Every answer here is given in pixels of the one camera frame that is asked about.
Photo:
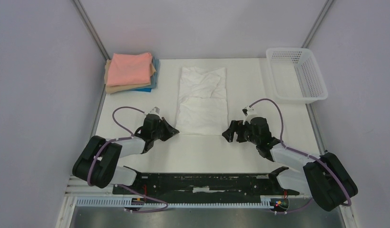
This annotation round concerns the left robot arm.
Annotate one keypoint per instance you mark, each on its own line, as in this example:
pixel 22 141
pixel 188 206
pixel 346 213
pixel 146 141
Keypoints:
pixel 98 162

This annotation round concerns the aluminium frame rail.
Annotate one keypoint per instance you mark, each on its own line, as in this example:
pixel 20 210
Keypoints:
pixel 320 18
pixel 90 27

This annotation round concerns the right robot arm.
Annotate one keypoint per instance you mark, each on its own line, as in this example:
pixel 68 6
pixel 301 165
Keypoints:
pixel 324 178

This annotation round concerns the white plastic basket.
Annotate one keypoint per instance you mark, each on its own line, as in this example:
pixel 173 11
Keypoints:
pixel 295 75

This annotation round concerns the white cable duct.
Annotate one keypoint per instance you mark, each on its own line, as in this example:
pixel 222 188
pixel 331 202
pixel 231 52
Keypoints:
pixel 129 202

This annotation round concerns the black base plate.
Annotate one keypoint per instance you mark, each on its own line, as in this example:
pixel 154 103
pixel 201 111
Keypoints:
pixel 210 187

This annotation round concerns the blue folded t shirt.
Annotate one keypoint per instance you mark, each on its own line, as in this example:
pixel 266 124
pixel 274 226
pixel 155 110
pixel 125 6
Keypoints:
pixel 154 78

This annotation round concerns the aluminium frame rail right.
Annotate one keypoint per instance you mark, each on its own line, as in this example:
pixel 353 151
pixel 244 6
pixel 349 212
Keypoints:
pixel 320 18

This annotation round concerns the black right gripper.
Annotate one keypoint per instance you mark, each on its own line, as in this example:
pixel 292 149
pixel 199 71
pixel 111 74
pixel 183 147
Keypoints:
pixel 238 131

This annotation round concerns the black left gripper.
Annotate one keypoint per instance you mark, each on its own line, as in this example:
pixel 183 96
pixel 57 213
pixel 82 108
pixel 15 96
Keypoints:
pixel 170 131

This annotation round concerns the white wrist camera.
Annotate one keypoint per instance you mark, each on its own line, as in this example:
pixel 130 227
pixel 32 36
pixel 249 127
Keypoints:
pixel 249 112
pixel 155 111

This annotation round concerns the beige folded t shirt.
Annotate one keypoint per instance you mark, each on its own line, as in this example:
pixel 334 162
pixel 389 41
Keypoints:
pixel 114 89

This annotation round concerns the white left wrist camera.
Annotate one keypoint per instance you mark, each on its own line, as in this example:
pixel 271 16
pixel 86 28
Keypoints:
pixel 155 111

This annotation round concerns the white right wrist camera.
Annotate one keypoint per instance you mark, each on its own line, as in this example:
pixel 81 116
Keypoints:
pixel 249 112

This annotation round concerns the aluminium frame rail left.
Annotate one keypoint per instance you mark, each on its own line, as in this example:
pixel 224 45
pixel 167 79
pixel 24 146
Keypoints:
pixel 90 27

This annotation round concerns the white t shirt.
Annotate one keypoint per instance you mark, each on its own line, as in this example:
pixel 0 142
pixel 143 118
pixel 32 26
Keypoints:
pixel 202 107

